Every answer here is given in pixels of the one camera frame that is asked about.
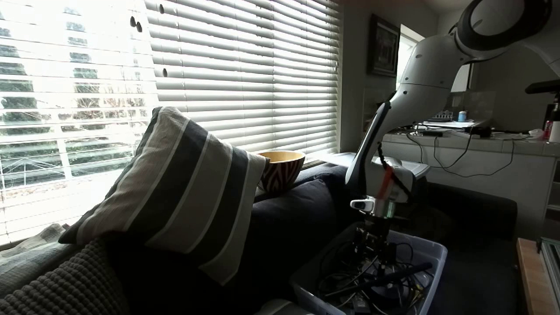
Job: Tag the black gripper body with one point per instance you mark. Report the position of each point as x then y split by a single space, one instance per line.
377 230

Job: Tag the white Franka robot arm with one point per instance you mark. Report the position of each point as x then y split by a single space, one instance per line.
432 70

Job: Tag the clear plastic storage container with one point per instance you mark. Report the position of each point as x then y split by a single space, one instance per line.
430 251

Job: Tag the zebra pattern wooden bowl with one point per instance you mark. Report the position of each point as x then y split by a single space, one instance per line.
286 172

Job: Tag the dark blue fabric sofa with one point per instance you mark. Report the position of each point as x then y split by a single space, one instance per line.
292 228

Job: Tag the white counter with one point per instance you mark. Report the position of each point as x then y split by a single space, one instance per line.
502 168

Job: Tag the small blue bottle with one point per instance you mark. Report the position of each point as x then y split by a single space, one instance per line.
463 116

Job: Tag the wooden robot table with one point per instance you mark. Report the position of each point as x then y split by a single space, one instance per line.
535 280

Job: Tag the grey white striped pillow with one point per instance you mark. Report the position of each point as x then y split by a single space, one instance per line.
176 186

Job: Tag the white window blinds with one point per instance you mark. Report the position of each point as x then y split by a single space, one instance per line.
246 70

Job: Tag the dark grey knit cushion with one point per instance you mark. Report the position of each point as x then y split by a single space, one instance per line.
64 286

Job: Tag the dark framed wall picture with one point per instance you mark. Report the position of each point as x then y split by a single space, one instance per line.
383 46

